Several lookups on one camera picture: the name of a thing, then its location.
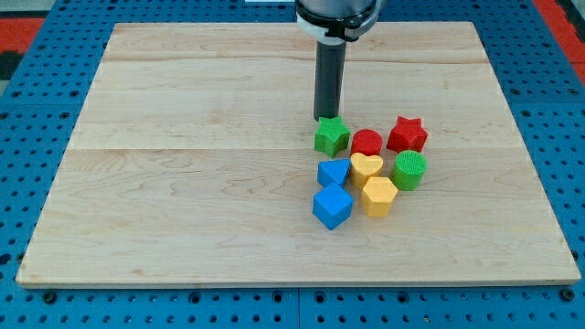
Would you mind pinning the blue cube block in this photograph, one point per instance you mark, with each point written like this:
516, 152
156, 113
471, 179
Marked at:
332, 206

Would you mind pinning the yellow hexagon block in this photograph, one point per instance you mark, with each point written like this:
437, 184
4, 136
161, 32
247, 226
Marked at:
377, 196

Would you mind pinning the blue triangle block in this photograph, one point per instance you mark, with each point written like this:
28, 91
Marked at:
333, 172

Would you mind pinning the green star block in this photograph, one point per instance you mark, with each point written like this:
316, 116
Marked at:
331, 136

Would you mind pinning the yellow heart block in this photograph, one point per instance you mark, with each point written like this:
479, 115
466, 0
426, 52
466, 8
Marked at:
363, 167

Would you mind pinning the red cylinder block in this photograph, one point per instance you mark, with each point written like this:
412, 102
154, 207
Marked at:
367, 142

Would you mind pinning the light wooden board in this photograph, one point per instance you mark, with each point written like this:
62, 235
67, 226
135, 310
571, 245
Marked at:
192, 165

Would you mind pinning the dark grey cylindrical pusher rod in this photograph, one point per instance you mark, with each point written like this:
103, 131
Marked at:
329, 70

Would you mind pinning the green cylinder block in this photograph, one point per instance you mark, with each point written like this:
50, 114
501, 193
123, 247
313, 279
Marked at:
408, 171

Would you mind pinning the red star block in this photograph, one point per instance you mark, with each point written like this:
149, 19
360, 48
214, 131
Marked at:
407, 134

